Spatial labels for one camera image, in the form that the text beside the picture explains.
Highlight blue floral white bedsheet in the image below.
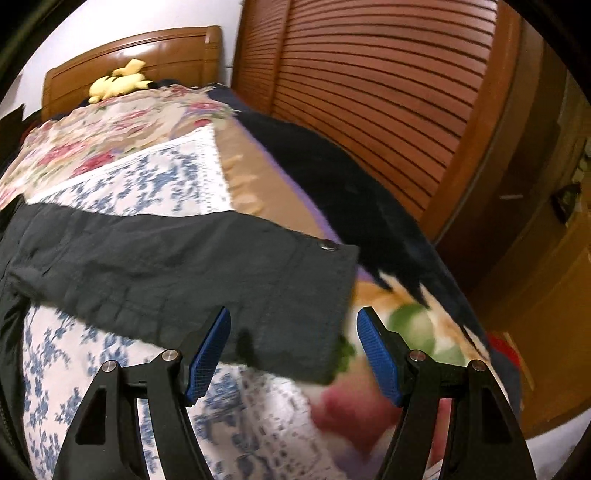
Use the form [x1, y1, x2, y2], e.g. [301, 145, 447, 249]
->
[20, 126, 358, 479]

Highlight red floral beige blanket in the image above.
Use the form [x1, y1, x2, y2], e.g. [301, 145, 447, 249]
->
[1, 85, 499, 479]

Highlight black jacket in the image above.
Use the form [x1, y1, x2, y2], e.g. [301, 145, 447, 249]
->
[1, 198, 359, 479]

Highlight yellow plush toy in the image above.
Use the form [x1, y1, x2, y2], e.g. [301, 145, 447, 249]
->
[88, 59, 150, 104]

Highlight brown louvered wardrobe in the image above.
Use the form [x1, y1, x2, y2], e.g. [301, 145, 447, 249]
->
[230, 0, 569, 278]

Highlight wooden bed headboard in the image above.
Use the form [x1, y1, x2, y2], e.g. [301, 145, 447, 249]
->
[41, 25, 223, 122]

